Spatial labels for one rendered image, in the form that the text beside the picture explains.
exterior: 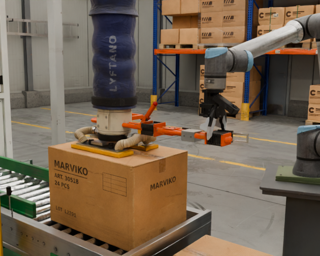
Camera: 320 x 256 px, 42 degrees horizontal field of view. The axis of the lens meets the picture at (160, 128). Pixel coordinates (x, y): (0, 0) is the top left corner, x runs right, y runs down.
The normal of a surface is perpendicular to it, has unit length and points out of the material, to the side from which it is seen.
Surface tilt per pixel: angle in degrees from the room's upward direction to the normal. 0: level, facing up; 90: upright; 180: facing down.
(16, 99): 90
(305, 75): 90
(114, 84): 75
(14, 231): 90
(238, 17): 90
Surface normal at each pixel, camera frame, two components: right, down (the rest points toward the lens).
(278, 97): -0.63, 0.13
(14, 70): 0.78, 0.11
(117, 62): 0.20, -0.17
